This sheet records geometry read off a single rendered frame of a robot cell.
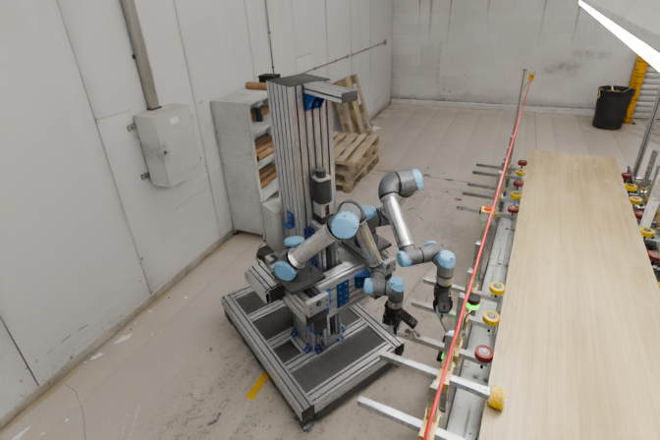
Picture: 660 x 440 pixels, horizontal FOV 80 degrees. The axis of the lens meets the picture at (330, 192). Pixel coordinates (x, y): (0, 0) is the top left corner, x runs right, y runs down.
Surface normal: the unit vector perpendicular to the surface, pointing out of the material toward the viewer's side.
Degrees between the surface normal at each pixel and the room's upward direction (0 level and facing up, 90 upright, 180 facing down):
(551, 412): 0
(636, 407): 0
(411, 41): 90
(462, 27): 90
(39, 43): 90
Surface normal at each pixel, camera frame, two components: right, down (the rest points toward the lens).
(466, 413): -0.04, -0.90
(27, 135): 0.91, 0.14
